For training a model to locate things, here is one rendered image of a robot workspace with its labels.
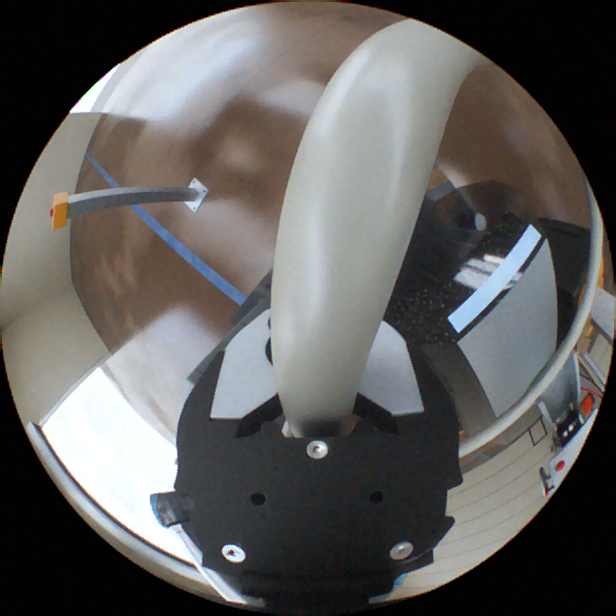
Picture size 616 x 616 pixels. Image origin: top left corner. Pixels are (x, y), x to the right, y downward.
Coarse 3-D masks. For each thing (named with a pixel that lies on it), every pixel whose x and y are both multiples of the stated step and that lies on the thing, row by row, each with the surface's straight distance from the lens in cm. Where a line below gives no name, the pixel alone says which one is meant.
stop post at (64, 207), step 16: (64, 192) 114; (96, 192) 116; (112, 192) 117; (128, 192) 120; (144, 192) 125; (160, 192) 132; (176, 192) 141; (192, 192) 152; (64, 208) 106; (80, 208) 111; (96, 208) 115; (192, 208) 161; (64, 224) 110
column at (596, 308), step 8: (600, 288) 150; (600, 296) 149; (608, 296) 148; (592, 304) 148; (600, 304) 147; (608, 304) 147; (592, 312) 147; (600, 312) 146; (608, 312) 146; (592, 320) 147; (600, 320) 145; (608, 320) 145; (600, 328) 147; (608, 328) 144; (608, 336) 145
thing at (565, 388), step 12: (552, 360) 47; (576, 360) 48; (564, 372) 56; (576, 372) 52; (552, 384) 54; (564, 384) 61; (576, 384) 59; (540, 396) 52; (552, 396) 59; (564, 396) 68; (576, 396) 69; (540, 408) 47; (552, 408) 66; (564, 408) 77; (576, 408) 82; (552, 420) 75; (576, 420) 98; (552, 432) 71
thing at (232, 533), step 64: (256, 448) 6; (320, 448) 6; (384, 448) 6; (192, 512) 7; (256, 512) 6; (320, 512) 6; (384, 512) 6; (256, 576) 6; (320, 576) 6; (384, 576) 6
